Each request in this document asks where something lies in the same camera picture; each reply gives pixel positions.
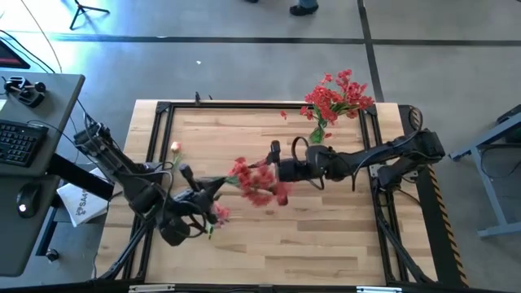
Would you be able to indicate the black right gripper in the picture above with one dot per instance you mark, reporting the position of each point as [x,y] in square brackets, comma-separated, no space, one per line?
[293,170]

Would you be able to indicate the black computer keyboard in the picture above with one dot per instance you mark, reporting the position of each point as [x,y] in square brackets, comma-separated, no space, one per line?
[20,142]

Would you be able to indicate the green glass vase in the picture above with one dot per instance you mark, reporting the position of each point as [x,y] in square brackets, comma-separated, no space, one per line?
[317,135]

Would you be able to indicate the blue-grey metal table frame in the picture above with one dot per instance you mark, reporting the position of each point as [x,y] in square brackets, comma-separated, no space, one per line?
[494,203]

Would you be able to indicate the black metal table frame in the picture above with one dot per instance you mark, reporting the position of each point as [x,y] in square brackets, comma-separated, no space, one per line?
[264,105]

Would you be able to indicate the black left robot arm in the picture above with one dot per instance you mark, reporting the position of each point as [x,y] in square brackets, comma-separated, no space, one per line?
[138,191]

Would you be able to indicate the black tripod stand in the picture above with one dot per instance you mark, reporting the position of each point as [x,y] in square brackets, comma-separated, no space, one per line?
[81,9]

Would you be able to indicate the grey desk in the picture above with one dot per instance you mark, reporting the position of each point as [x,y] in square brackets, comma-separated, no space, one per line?
[12,244]

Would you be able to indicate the white paper box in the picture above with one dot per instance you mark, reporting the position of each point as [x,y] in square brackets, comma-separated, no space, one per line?
[81,203]

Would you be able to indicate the black desk clamp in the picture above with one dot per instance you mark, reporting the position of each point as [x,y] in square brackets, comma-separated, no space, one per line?
[26,93]

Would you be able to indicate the black table edge clamp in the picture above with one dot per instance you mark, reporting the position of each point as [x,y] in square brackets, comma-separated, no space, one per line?
[198,99]

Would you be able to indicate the black monitor corner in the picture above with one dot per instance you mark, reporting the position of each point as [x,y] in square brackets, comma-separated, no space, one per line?
[8,57]

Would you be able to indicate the black computer mouse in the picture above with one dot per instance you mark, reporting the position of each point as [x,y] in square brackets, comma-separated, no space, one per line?
[27,200]

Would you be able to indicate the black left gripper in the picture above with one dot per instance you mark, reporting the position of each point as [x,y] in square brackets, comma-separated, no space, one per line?
[189,203]

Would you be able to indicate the person's foot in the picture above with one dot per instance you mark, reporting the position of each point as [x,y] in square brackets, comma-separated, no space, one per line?
[303,9]

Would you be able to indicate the black caster wheel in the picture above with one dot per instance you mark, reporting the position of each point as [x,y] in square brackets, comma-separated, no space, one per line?
[52,255]

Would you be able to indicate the black mounting beam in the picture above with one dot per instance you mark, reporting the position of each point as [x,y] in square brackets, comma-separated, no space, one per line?
[77,175]

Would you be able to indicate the black hazard-striped edge strip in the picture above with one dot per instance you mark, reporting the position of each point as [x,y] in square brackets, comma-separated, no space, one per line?
[433,211]

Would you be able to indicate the silver metal hinge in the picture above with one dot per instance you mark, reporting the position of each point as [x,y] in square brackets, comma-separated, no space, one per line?
[378,289]
[150,288]

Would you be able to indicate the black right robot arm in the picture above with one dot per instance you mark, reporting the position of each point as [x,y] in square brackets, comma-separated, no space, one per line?
[366,156]

